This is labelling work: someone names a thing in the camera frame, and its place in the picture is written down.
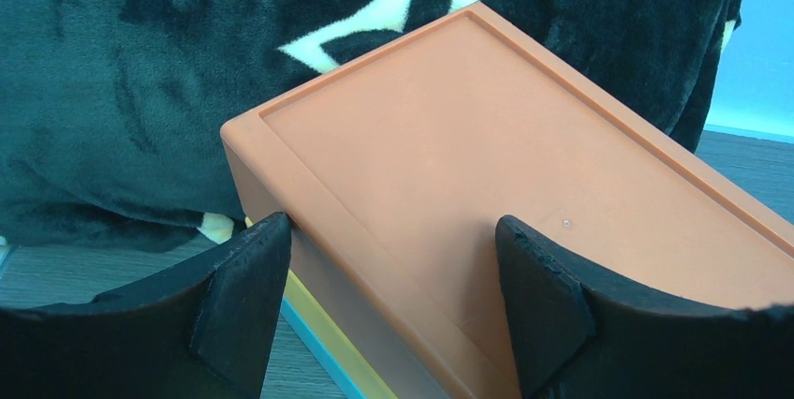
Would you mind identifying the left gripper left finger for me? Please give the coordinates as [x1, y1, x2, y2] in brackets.
[1, 213, 291, 398]

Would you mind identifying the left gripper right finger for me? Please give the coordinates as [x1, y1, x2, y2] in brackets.
[495, 215, 793, 398]

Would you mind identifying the orange drawer organizer box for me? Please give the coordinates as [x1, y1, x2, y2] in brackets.
[221, 4, 793, 398]

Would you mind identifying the black floral plush pillow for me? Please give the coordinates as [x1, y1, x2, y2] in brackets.
[1, 0, 742, 252]

